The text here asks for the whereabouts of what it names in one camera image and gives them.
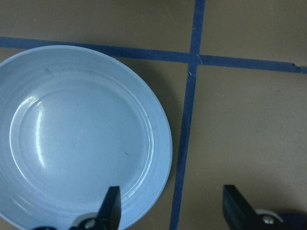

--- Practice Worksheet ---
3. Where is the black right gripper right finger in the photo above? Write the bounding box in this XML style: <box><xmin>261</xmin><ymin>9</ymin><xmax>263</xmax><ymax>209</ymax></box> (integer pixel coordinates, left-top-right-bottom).
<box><xmin>222</xmin><ymin>185</ymin><xmax>257</xmax><ymax>230</ymax></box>

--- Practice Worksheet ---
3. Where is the blue plate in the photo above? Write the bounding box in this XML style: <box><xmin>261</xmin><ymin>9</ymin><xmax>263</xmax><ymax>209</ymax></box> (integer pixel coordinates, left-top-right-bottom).
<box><xmin>0</xmin><ymin>46</ymin><xmax>172</xmax><ymax>230</ymax></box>

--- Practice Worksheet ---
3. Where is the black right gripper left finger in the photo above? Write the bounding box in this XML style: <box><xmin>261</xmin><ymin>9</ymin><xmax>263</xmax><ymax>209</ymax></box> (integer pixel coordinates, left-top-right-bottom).
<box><xmin>97</xmin><ymin>186</ymin><xmax>121</xmax><ymax>230</ymax></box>

